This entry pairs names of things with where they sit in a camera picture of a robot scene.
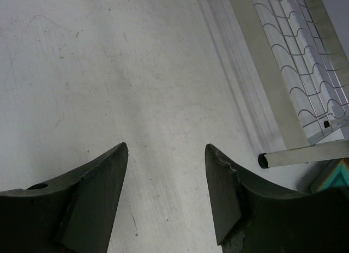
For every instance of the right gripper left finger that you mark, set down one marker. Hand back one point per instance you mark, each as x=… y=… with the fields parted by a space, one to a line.
x=73 y=212

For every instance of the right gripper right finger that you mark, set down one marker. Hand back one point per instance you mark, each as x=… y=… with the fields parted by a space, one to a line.
x=252 y=214

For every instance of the dark square plate gold rim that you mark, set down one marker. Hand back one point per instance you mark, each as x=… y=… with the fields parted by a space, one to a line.
x=333 y=175

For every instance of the stainless steel two-tier dish rack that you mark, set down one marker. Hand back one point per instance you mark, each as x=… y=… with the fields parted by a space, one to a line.
x=304 y=73

